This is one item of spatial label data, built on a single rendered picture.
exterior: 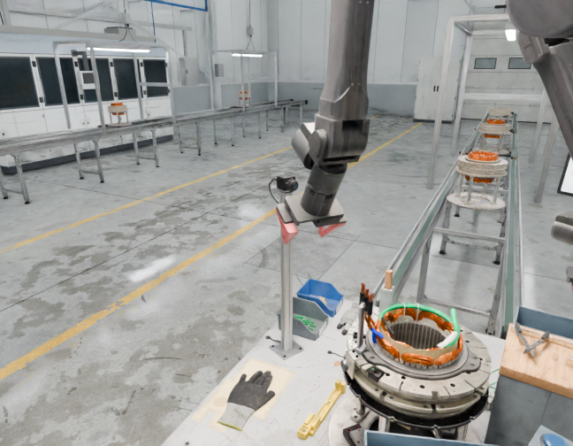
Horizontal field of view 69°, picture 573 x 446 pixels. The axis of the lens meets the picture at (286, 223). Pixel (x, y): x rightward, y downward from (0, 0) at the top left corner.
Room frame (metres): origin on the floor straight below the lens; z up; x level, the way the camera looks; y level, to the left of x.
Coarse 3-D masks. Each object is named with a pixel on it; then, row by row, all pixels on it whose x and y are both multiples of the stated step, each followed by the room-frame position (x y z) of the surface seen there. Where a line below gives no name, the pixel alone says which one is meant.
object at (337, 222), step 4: (344, 216) 0.76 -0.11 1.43; (316, 220) 0.72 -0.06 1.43; (320, 220) 0.71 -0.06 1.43; (324, 220) 0.72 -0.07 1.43; (328, 220) 0.72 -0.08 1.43; (332, 220) 0.73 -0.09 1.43; (336, 220) 0.73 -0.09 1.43; (340, 220) 0.74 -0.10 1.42; (344, 220) 0.75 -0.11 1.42; (316, 224) 0.72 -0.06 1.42; (320, 224) 0.72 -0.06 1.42; (324, 224) 0.72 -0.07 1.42; (328, 224) 0.73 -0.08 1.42; (332, 224) 0.74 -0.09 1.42; (336, 224) 0.75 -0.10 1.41; (340, 224) 0.75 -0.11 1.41; (344, 224) 0.75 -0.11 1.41; (320, 228) 0.80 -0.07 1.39; (328, 228) 0.77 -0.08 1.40; (332, 228) 0.76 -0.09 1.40; (336, 228) 0.76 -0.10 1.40; (320, 232) 0.80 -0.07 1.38; (324, 232) 0.78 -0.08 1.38; (328, 232) 0.77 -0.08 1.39; (320, 236) 0.80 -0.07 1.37
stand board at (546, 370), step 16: (512, 336) 0.87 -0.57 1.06; (528, 336) 0.87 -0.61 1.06; (512, 352) 0.81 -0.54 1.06; (544, 352) 0.81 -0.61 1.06; (560, 352) 0.81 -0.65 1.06; (512, 368) 0.75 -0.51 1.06; (528, 368) 0.75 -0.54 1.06; (544, 368) 0.75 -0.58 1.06; (560, 368) 0.75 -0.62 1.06; (544, 384) 0.72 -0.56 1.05; (560, 384) 0.70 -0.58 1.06
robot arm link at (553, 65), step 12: (528, 36) 0.90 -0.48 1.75; (528, 48) 0.90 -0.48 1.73; (540, 48) 0.87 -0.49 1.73; (552, 48) 0.88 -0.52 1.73; (564, 48) 0.88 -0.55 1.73; (528, 60) 0.89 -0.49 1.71; (540, 60) 0.89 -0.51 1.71; (552, 60) 0.88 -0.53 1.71; (564, 60) 0.87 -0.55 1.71; (540, 72) 0.90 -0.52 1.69; (552, 72) 0.88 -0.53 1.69; (564, 72) 0.86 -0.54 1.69; (552, 84) 0.88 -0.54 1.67; (564, 84) 0.86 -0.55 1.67; (552, 96) 0.88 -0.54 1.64; (564, 96) 0.86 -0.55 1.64; (564, 108) 0.86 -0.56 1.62; (564, 120) 0.86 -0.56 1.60; (564, 132) 0.86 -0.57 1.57
